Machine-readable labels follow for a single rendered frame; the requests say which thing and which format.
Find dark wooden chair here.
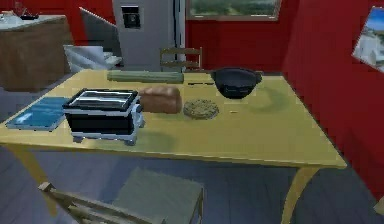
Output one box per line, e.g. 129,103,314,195
159,46,204,73

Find black pan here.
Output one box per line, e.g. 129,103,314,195
210,67,264,100

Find black and silver toaster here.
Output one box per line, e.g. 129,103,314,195
62,88,146,146

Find brown bread loaf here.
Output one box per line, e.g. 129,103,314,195
138,85,184,115

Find long green cucumber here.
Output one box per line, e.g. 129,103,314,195
106,69,185,85

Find yellow wooden table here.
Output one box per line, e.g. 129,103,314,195
0,69,348,224

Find grey fridge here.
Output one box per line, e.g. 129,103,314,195
111,0,187,72

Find round tan pastry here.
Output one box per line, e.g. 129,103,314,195
182,98,220,121

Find framed blue and white picture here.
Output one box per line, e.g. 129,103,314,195
351,5,384,74

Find wooden chair with grey seat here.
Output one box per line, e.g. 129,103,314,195
37,166,205,224

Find blue book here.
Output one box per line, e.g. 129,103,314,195
5,96,71,132

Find brown kitchen counter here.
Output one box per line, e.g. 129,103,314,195
0,13,74,93

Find window with green view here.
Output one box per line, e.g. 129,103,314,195
185,0,283,22

